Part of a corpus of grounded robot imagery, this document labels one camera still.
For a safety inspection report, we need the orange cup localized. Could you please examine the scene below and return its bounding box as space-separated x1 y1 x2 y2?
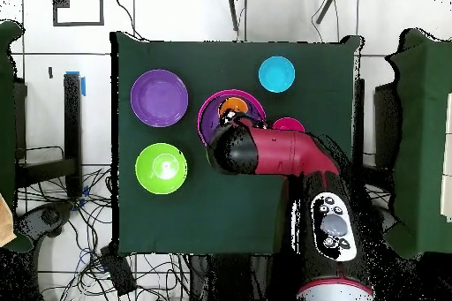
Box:
217 97 250 118

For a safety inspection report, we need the purple bowl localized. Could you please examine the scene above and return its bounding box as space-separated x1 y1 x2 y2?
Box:
129 68 190 128
200 91 265 147

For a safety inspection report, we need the large pink bowl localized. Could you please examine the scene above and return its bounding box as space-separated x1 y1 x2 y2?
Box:
196 88 267 147

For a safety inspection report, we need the blue bowl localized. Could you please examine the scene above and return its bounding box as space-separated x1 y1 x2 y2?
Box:
258 55 297 94

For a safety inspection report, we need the large green bowl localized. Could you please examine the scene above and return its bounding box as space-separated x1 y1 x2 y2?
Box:
134 142 189 195

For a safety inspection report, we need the small red bowl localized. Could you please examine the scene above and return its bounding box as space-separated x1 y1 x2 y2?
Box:
271 117 305 133

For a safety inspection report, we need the dark green tablecloth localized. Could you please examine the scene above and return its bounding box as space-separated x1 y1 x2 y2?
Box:
109 30 365 258

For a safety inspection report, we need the black stand with blue tape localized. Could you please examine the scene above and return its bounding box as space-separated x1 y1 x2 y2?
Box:
15 70 87 199

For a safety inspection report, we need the black power box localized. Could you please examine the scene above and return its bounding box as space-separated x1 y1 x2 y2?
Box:
99 245 138 297

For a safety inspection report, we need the green covered side table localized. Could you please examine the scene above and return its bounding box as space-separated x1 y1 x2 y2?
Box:
382 27 452 260
0 19 34 254

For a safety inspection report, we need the black floor stand base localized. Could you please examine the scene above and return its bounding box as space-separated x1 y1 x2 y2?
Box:
13 199 75 240

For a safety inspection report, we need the brown paper bag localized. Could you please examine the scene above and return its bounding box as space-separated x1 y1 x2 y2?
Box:
0 192 18 248

